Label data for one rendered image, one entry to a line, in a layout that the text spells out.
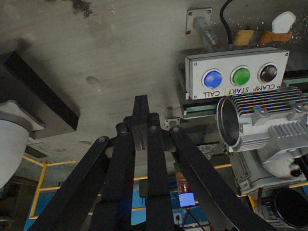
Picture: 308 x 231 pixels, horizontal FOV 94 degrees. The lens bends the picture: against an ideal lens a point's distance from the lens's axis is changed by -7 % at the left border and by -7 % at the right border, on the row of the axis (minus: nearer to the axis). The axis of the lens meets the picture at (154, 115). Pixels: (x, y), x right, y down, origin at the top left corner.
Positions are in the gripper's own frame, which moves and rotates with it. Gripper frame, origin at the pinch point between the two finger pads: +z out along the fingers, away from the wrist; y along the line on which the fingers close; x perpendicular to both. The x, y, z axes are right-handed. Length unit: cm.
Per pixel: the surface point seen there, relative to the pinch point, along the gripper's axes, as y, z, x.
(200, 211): 91, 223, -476
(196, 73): 9.1, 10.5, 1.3
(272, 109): 32.2, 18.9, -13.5
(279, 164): 52, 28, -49
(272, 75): 22.1, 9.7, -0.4
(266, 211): 55, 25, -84
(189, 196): 10, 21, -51
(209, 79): 11.1, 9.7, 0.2
